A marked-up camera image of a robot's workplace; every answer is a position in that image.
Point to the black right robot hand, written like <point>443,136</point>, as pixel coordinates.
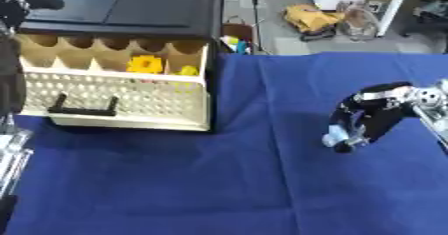
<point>379,115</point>

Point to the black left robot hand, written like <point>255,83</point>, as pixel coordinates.
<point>11,79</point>

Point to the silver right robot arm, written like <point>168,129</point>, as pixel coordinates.
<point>434,110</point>

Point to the pale compartment drawer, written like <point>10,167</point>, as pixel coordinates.
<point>146,112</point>

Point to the clear plastic bag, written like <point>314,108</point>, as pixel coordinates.
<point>359,20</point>

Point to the black chair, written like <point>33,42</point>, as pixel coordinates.
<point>431,14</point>

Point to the yellow toy truck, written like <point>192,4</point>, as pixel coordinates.
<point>312,19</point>

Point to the yellow gear-shaped toy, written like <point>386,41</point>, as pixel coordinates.
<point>144,64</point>

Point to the black cabinet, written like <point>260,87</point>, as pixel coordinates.
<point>146,5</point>

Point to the thin black pole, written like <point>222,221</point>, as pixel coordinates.
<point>255,12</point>

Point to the brown bag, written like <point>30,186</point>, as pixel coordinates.
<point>238,32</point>

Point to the small yellow toy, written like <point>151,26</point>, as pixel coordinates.
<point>188,70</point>

